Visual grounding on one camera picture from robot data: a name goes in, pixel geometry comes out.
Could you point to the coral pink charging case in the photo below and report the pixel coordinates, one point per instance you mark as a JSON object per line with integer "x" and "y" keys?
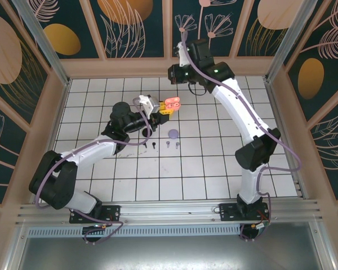
{"x": 173, "y": 101}

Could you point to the purple round charging case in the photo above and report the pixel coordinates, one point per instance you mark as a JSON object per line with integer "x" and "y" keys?
{"x": 173, "y": 133}

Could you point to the black round charging case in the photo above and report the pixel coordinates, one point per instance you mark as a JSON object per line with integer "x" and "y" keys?
{"x": 150, "y": 134}

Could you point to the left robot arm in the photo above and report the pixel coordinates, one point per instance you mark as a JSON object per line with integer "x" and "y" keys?
{"x": 87, "y": 153}

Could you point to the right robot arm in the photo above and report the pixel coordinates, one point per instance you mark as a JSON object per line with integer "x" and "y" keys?
{"x": 236, "y": 107}

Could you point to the grey metal sheet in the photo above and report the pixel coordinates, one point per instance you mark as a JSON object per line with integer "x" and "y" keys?
{"x": 169, "y": 253}

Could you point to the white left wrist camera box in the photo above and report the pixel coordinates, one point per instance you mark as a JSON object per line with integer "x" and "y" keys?
{"x": 147, "y": 105}

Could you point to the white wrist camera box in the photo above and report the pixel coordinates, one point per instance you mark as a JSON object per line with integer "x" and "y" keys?
{"x": 147, "y": 105}
{"x": 183, "y": 54}

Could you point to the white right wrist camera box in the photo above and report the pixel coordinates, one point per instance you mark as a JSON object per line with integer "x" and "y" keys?
{"x": 183, "y": 54}

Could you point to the aluminium frame post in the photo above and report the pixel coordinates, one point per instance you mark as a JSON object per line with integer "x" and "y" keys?
{"x": 43, "y": 42}
{"x": 291, "y": 42}

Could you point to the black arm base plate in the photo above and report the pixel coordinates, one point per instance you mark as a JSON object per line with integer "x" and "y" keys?
{"x": 112, "y": 211}
{"x": 228, "y": 211}

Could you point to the aluminium mounting rail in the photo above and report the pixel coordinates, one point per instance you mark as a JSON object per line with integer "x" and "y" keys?
{"x": 169, "y": 211}

